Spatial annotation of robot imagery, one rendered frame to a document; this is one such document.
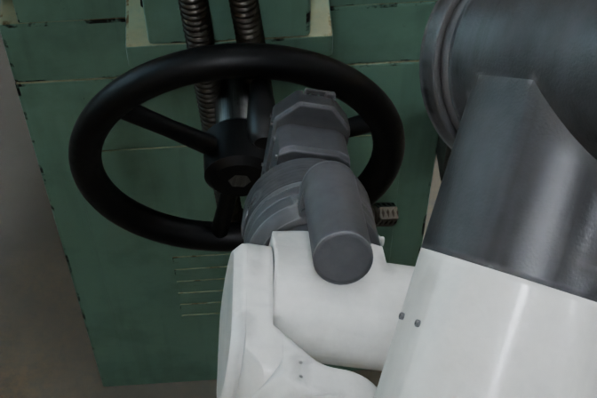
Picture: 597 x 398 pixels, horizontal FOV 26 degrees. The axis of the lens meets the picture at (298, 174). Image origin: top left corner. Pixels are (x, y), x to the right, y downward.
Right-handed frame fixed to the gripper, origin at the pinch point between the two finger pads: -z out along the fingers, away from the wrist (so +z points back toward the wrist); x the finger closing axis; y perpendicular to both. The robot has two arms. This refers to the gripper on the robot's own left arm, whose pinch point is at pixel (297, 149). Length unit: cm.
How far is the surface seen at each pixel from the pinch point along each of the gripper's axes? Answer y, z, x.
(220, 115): 5.1, -15.2, -4.3
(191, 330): 1, -60, -55
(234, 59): 5.5, -4.7, 4.8
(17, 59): 24.5, -30.8, -7.9
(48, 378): 20, -70, -72
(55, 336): 20, -76, -69
